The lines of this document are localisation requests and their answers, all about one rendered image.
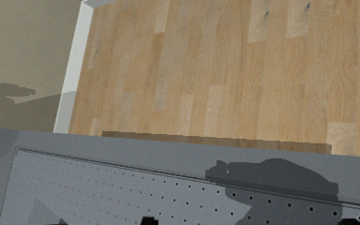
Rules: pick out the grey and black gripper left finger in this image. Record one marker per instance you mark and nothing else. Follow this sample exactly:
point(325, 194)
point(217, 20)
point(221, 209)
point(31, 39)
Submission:
point(149, 221)

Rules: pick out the grey perforated base plate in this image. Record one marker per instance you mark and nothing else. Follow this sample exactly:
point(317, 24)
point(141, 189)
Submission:
point(44, 189)

